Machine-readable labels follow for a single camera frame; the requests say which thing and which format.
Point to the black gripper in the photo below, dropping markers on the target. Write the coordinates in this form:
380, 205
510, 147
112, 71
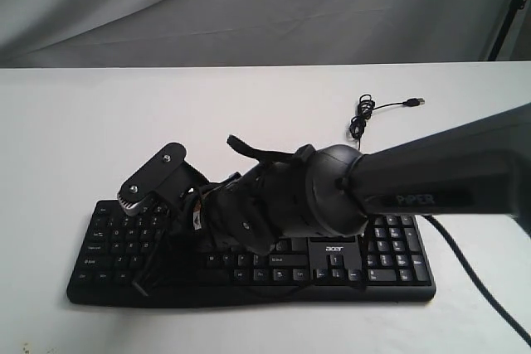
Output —
212, 215

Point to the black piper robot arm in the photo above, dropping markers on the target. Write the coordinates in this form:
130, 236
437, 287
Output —
478, 168

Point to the black acer keyboard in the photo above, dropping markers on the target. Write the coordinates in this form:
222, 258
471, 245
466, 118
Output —
388, 265

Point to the grey backdrop cloth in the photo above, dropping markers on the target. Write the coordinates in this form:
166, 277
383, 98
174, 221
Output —
178, 33

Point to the black tripod stand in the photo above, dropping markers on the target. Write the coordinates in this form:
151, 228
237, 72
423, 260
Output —
514, 7

